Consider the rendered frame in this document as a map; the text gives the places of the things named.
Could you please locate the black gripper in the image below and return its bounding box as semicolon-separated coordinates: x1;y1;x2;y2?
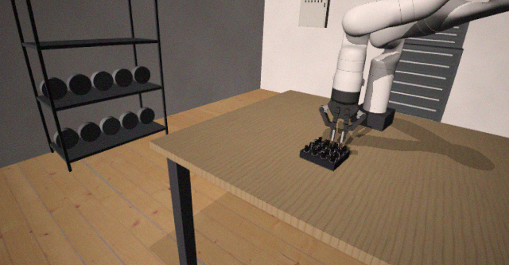
319;88;366;143

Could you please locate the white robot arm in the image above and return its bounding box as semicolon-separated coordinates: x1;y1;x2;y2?
332;0;509;113

